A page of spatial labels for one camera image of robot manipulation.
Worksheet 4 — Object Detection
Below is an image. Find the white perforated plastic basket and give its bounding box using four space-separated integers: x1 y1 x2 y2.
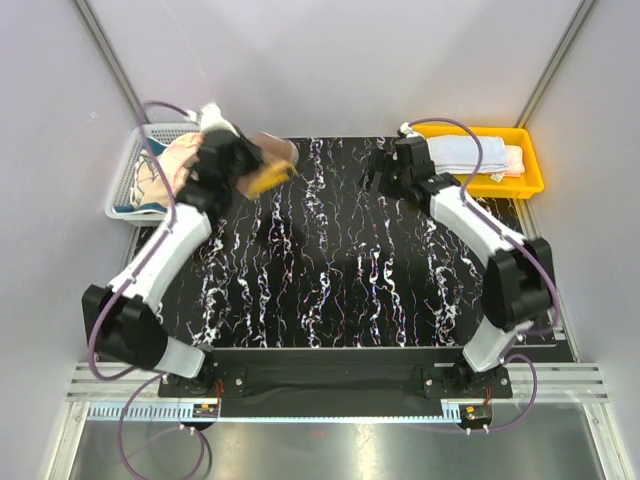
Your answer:
104 123 198 227

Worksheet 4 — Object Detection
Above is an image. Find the yellow plastic tray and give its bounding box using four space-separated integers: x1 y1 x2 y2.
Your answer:
400 123 544 199

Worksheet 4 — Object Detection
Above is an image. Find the left small connector board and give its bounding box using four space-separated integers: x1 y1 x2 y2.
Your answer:
193 403 220 419

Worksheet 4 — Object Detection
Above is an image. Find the light blue white towel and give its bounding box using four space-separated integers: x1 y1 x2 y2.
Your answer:
426 135 507 175

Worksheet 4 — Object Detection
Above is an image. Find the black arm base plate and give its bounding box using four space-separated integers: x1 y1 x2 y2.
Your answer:
159 347 513 399

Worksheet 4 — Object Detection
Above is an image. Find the brown towel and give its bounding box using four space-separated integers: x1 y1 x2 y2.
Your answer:
236 132 299 200

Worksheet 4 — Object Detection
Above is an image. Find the teal patterned towel in basket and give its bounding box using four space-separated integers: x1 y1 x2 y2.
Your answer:
110 137 170 215

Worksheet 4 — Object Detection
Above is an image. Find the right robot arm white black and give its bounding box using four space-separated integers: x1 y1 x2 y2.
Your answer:
360 122 559 397

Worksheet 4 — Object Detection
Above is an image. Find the small connector board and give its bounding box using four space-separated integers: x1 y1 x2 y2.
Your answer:
193 403 220 419
460 404 493 429

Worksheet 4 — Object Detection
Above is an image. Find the right small connector board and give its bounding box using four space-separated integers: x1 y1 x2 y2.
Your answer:
460 404 493 429

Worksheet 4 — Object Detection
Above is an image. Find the pink rabbit towel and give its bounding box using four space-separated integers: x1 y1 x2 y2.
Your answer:
490 145 525 182

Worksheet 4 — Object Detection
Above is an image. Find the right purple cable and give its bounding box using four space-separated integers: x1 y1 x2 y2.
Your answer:
399 117 559 432

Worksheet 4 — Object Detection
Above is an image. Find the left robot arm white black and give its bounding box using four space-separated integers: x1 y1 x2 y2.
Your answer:
82 102 262 396

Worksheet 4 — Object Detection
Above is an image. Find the pale pink towel in basket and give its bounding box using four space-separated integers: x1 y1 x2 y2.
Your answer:
159 132 204 194

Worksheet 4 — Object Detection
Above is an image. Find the black marble pattern mat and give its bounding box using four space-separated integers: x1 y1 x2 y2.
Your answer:
107 137 559 350

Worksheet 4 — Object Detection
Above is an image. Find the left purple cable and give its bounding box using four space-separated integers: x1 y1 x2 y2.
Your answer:
87 101 214 476

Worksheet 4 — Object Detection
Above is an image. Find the purple cable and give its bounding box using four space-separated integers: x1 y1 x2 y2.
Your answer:
87 101 214 476
399 117 559 432

